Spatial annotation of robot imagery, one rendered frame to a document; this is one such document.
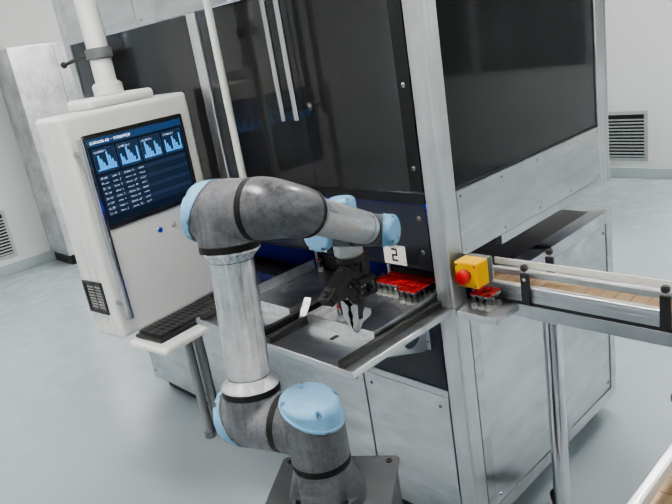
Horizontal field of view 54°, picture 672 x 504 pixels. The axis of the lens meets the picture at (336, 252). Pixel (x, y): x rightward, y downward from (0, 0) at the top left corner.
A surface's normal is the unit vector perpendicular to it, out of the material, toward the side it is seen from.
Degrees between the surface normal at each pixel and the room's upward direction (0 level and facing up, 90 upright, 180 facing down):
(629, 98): 90
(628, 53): 90
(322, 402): 7
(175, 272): 90
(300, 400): 7
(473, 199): 90
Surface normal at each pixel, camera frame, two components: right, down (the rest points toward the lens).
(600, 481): -0.16, -0.94
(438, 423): -0.70, 0.33
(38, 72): 0.69, 0.11
